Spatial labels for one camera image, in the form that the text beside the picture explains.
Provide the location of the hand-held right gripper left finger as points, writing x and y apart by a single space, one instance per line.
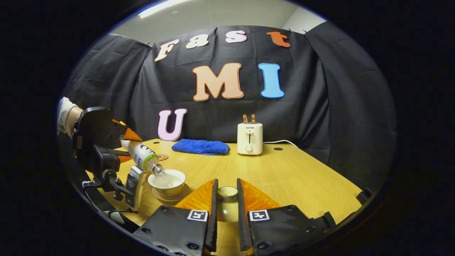
212 220

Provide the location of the round cork coaster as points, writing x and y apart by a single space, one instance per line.
164 156

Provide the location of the blue towel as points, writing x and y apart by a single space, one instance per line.
201 147

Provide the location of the black backdrop cloth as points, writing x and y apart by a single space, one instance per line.
302 106

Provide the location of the cream toaster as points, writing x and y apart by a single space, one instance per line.
250 140

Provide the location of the black table clamp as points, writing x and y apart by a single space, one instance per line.
364 195

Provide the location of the clear water bottle white label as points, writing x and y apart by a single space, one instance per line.
142 154

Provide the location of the white saucer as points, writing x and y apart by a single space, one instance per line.
185 196

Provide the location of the white teacup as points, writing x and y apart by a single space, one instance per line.
174 188

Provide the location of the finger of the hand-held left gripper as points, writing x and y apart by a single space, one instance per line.
124 158
129 136

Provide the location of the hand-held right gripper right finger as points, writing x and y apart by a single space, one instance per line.
242 224

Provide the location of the white teacup lid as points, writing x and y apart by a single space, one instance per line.
227 209

